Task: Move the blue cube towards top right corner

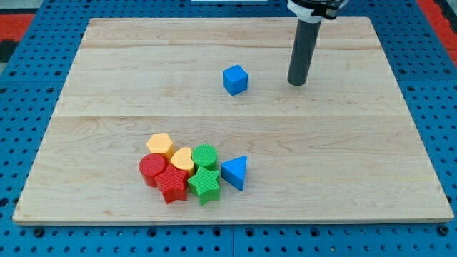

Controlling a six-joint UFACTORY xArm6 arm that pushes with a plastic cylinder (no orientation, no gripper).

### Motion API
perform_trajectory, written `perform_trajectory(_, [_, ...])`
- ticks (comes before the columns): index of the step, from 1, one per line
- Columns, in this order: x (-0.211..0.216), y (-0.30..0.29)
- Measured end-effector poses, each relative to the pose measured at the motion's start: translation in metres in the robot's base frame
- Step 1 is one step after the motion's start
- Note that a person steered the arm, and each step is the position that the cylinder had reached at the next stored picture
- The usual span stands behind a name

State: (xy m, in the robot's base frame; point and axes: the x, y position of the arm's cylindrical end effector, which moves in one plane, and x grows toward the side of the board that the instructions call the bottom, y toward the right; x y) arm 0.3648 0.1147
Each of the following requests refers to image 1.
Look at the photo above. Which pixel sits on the blue cube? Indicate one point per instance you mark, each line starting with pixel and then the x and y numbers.
pixel 235 79

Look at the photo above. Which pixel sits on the white black robot arm flange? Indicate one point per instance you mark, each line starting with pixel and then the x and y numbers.
pixel 314 11

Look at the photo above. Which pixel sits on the green cylinder block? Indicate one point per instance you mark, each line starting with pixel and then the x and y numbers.
pixel 205 156

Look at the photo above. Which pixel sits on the blue triangle block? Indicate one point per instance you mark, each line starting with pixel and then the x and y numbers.
pixel 234 171

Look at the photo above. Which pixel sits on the yellow heart block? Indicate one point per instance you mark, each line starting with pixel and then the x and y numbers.
pixel 182 160

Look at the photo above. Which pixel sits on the green star block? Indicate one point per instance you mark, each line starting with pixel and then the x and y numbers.
pixel 205 185

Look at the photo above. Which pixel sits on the light wooden board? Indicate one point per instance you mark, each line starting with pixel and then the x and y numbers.
pixel 341 149

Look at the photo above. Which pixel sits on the yellow hexagon block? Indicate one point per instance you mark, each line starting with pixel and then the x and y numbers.
pixel 161 143

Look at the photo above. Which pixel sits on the red star block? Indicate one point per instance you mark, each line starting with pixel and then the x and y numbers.
pixel 173 185

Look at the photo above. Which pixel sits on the red cylinder block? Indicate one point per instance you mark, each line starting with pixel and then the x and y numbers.
pixel 150 166

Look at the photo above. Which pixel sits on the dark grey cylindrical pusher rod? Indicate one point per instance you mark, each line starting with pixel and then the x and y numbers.
pixel 302 52

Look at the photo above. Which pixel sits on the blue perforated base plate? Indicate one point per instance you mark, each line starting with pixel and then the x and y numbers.
pixel 39 41

